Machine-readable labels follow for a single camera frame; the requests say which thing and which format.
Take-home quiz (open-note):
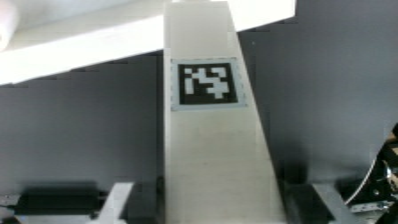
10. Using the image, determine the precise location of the white desk top tray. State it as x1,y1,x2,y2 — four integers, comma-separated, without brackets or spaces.
0,0,298,86

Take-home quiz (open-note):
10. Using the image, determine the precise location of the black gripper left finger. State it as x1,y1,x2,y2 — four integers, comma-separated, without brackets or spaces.
87,181,165,224

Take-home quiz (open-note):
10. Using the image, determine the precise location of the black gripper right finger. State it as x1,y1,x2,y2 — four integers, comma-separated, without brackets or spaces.
282,183,362,224

